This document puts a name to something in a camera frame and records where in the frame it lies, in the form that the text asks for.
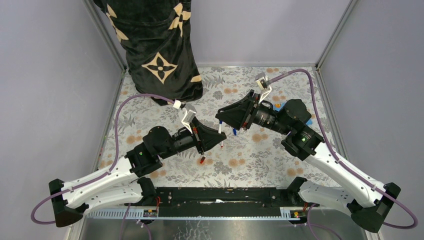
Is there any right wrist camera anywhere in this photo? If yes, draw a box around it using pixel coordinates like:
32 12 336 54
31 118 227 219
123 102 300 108
255 72 272 103

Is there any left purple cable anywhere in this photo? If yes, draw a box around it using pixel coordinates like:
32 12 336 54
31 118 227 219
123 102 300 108
31 94 180 225

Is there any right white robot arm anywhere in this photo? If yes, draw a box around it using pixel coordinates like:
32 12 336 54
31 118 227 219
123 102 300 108
216 90 401 233

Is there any white pen red tip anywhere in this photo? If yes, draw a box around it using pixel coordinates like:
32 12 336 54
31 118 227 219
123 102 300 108
218 121 224 148

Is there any black gold patterned robe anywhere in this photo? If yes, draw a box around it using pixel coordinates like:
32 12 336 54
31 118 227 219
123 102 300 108
94 0 204 106

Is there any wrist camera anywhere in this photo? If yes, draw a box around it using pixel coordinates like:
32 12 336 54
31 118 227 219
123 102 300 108
173 100 197 134
255 72 272 103

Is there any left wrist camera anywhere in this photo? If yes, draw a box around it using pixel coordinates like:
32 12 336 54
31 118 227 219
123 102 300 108
173 100 197 134

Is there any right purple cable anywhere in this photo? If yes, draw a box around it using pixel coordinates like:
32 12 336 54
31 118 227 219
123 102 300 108
269 68 419 229

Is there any purple cable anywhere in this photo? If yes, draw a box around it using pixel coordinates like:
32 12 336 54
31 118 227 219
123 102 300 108
269 68 419 229
31 94 180 225

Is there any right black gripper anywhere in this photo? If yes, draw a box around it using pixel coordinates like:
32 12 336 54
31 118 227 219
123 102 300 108
215 89 291 135

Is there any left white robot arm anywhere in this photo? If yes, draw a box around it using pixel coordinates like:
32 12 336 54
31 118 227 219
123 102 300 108
48 118 227 228

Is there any floral table mat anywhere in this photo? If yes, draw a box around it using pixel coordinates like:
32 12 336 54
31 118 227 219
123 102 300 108
98 67 337 187

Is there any slotted cable duct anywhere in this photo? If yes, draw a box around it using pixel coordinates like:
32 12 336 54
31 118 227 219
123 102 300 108
86 206 309 221

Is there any blue folded cloth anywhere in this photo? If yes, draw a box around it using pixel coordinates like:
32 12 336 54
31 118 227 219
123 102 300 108
273 102 313 126

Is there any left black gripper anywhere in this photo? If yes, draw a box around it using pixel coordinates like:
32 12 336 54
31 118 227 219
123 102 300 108
159 116 227 161

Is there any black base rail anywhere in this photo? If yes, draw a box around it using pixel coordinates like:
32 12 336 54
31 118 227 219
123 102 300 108
136 187 305 210

